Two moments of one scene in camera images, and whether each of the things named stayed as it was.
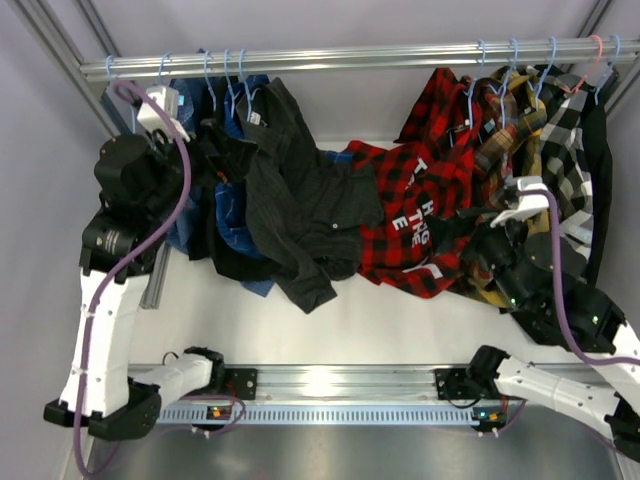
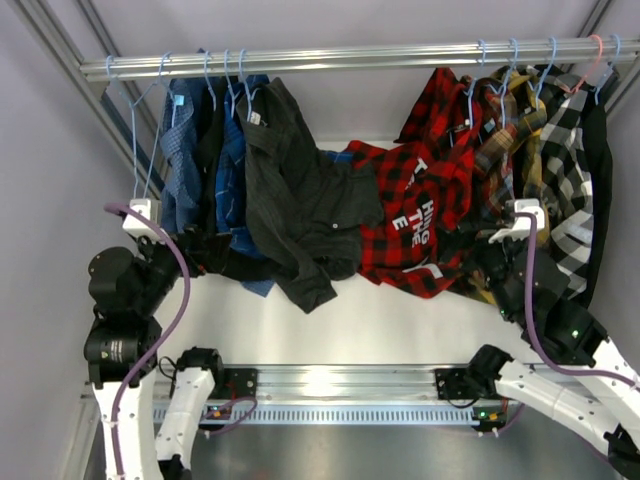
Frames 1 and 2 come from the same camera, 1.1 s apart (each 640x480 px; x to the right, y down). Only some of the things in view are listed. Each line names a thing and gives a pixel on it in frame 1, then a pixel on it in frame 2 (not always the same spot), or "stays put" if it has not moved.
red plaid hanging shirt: x=446 y=122 stays put
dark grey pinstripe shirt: x=309 y=212 stays put
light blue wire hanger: x=246 y=86 stays put
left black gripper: x=201 y=145 → x=187 y=248
